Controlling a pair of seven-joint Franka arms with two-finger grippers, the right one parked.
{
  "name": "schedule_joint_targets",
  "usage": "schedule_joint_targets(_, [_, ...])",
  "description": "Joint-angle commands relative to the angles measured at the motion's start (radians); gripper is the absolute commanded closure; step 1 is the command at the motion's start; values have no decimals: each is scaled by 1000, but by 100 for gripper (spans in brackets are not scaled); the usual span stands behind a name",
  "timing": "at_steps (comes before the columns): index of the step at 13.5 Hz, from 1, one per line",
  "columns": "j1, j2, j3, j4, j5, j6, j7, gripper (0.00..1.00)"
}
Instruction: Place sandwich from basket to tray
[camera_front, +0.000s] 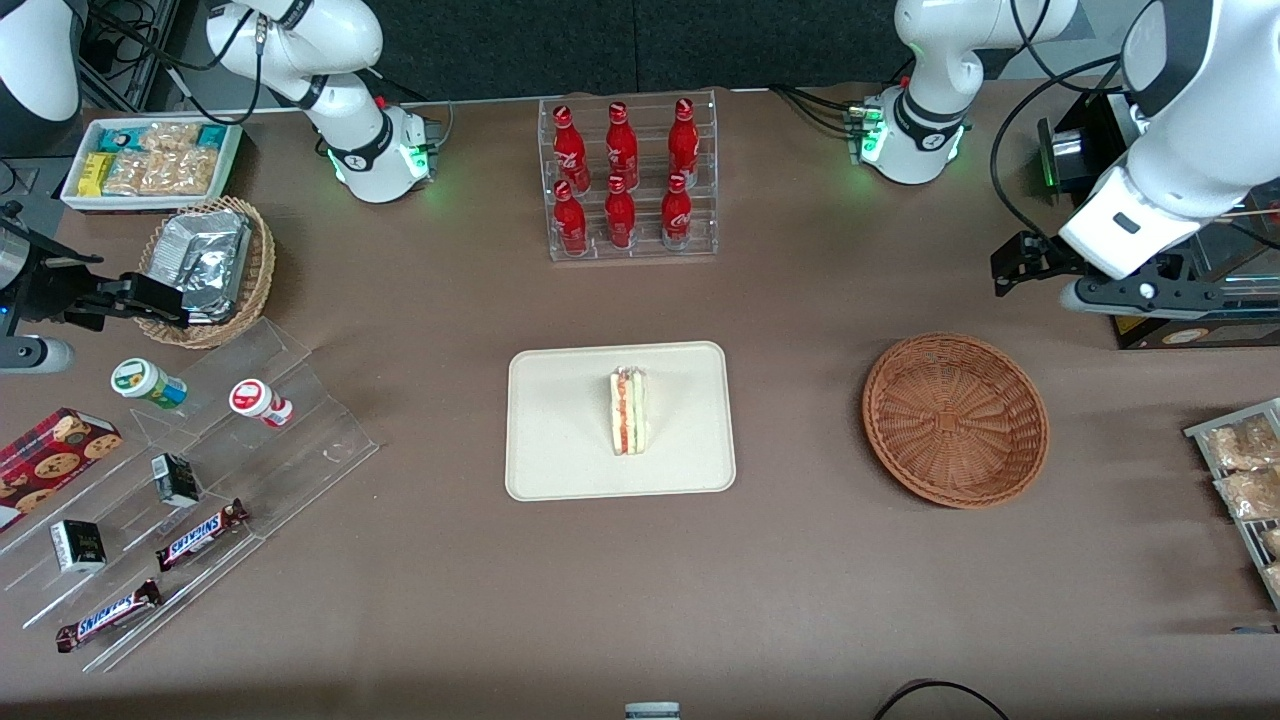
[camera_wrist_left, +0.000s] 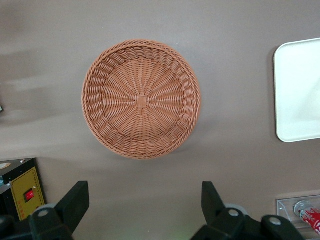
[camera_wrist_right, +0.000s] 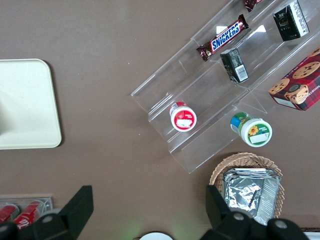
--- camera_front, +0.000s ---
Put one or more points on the clear bag of snacks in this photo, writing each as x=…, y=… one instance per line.
x=1250, y=495
x=1240, y=445

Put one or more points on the white rectangular snack bin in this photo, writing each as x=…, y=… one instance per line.
x=150, y=203

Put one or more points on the cream plastic tray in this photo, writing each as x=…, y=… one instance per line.
x=560, y=420

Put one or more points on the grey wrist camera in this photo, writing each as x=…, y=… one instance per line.
x=35, y=354
x=1078, y=298

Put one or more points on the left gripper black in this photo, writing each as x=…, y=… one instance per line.
x=1043, y=258

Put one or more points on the triangular sandwich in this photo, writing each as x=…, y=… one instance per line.
x=628, y=412

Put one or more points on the black equipment rack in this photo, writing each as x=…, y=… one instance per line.
x=130, y=50

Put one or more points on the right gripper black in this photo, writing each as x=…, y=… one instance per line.
x=48, y=287

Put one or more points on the small black carton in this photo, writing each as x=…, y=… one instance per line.
x=176, y=482
x=78, y=546

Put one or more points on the small grey object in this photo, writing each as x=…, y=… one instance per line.
x=652, y=712

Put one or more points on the clear acrylic step display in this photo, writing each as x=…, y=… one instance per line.
x=300, y=450

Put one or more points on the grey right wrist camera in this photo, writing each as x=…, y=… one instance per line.
x=35, y=354

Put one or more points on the red plaid cookie box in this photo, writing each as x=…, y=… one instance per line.
x=50, y=465

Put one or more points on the clear acrylic bottle rack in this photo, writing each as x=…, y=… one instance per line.
x=640, y=250

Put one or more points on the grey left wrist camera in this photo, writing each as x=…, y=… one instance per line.
x=1078, y=298

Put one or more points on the Snickers chocolate bar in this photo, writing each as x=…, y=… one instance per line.
x=200, y=536
x=108, y=616

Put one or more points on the red lid yogurt cup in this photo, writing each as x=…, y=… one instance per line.
x=250, y=398

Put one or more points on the brown round wicker basket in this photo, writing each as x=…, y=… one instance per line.
x=955, y=420

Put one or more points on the light tan wicker basket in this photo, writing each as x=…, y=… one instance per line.
x=262, y=265

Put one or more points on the yellow snack packet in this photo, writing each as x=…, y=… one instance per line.
x=95, y=175

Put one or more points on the red cola bottle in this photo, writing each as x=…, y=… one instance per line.
x=570, y=222
x=683, y=145
x=621, y=150
x=620, y=218
x=677, y=215
x=570, y=150

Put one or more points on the green lid yogurt cup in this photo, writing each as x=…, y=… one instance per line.
x=140, y=380

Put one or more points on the clear bag of nuts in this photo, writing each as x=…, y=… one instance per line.
x=130, y=175
x=170, y=136
x=188, y=172

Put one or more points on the teal snack packet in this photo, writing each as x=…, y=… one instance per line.
x=211, y=136
x=122, y=140

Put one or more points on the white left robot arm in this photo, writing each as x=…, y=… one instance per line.
x=930, y=100

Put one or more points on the stack of foil trays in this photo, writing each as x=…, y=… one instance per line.
x=205, y=260

